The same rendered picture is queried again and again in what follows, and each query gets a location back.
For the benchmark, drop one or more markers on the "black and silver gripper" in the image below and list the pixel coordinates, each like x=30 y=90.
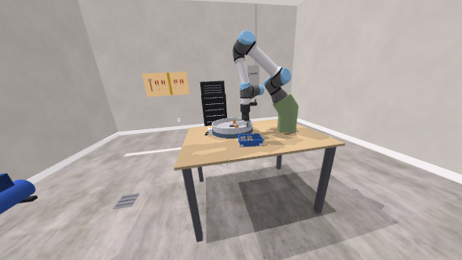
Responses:
x=245 y=109

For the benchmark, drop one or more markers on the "blue crate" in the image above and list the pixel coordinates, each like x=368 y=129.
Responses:
x=257 y=140

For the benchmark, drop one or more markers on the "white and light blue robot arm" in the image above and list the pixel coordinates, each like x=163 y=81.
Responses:
x=246 y=44

